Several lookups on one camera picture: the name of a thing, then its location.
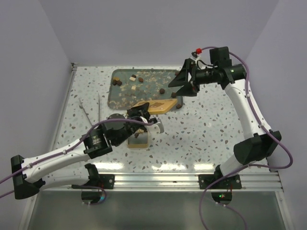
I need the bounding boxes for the metal tongs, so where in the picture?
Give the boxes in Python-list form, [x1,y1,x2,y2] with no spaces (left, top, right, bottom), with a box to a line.
[78,93,101,126]

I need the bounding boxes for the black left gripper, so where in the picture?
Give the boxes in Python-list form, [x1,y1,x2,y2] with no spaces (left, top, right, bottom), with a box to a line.
[114,102,150,146]

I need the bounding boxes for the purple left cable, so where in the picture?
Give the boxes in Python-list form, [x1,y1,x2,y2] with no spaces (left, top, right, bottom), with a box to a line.
[0,119,154,207]

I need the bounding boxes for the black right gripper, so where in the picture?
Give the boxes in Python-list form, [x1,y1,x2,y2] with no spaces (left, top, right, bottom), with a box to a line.
[168,58,218,97]

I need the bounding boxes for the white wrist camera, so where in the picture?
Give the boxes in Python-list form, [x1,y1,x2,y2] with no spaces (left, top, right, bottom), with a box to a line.
[146,117,165,135]
[190,48,202,64]

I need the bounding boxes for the blue floral serving tray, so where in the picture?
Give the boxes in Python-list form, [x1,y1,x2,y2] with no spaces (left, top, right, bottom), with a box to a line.
[107,69,179,110]

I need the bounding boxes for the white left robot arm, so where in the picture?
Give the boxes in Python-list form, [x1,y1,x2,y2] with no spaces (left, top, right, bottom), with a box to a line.
[10,103,156,200]

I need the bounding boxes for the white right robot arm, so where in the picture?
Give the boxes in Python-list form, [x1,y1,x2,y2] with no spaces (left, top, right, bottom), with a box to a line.
[168,46,281,188]

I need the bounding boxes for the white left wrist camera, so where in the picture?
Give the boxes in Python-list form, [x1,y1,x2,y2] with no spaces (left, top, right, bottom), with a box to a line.
[146,117,165,135]

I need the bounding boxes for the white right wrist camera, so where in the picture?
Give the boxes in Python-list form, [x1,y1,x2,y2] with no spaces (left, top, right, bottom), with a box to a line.
[190,48,202,64]

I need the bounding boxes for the dark chocolate left pair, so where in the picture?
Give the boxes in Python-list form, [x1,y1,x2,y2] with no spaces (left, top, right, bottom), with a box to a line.
[113,80,122,86]

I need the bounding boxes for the gold tin box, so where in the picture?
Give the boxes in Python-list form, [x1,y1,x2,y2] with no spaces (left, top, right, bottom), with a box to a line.
[127,132,149,149]

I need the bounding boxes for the aluminium front rail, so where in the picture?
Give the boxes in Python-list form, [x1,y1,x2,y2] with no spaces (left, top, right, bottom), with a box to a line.
[43,171,283,192]

